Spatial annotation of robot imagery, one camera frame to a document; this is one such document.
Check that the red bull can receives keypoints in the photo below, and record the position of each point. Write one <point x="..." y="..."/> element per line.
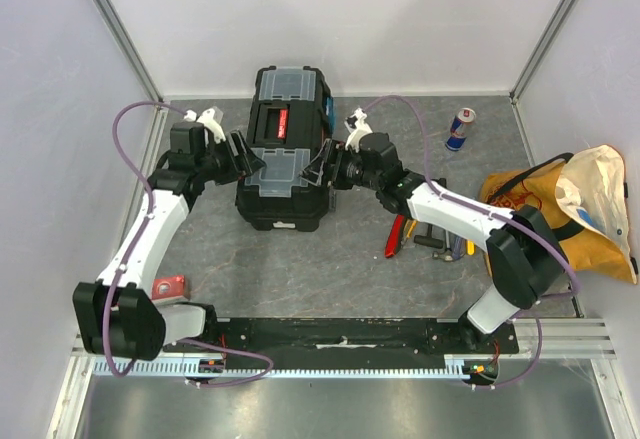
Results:
<point x="462" y="122"/>

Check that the black t-handle wrench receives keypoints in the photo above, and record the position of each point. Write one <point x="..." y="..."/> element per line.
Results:
<point x="428" y="239"/>

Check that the yellow tote bag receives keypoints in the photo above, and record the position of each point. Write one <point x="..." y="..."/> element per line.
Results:
<point x="582" y="196"/>

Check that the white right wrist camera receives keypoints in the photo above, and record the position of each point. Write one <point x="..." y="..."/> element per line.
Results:
<point x="357" y="127"/>

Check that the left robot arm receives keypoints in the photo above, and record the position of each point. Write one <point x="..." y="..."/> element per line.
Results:
<point x="116" y="315"/>

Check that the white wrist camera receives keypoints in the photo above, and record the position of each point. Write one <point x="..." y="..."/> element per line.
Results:
<point x="210" y="119"/>
<point x="357" y="127"/>

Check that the black plastic toolbox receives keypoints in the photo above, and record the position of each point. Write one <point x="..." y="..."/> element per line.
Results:
<point x="292" y="114"/>

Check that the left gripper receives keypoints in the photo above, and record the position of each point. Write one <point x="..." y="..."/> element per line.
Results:
<point x="241" y="167"/>

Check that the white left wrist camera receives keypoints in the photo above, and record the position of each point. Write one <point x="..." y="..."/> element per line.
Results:
<point x="210" y="119"/>

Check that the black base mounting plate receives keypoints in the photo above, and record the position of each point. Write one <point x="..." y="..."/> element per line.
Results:
<point x="356" y="341"/>

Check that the red white small box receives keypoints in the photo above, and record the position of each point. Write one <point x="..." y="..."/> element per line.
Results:
<point x="170" y="290"/>

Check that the red handled pliers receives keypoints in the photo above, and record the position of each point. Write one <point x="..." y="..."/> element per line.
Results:
<point x="396" y="237"/>

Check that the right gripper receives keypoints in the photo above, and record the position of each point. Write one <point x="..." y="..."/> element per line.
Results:
<point x="330" y="165"/>

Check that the blue yellow screwdriver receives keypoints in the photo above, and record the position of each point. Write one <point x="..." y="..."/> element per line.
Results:
<point x="464" y="248"/>

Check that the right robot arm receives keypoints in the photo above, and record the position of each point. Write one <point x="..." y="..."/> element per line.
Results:
<point x="524" y="255"/>

